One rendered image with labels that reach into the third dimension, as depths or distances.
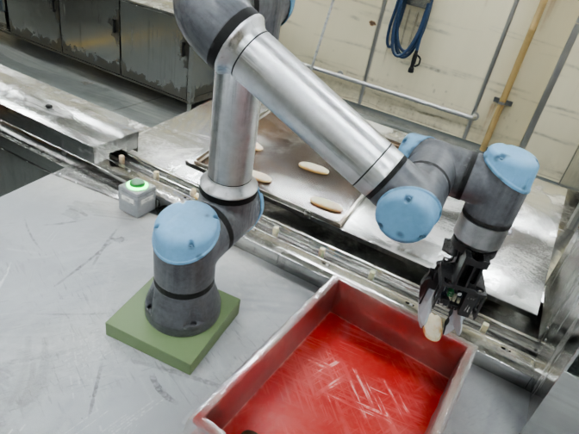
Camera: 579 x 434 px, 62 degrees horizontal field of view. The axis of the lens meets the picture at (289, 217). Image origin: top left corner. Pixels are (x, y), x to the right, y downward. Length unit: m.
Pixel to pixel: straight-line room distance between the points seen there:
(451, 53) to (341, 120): 4.20
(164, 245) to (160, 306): 0.15
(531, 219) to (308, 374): 0.86
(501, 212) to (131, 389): 0.68
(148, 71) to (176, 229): 3.52
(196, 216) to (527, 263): 0.89
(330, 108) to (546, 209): 1.10
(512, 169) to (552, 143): 3.82
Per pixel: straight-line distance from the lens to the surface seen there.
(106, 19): 4.57
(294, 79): 0.63
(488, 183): 0.73
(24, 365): 1.01
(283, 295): 1.14
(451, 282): 0.81
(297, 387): 0.96
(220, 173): 0.90
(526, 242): 1.46
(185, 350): 0.96
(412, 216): 0.60
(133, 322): 1.00
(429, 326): 0.94
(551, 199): 1.68
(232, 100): 0.83
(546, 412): 1.02
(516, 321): 1.34
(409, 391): 1.03
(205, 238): 0.84
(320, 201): 1.36
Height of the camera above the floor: 1.57
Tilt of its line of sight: 32 degrees down
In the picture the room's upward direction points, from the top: 11 degrees clockwise
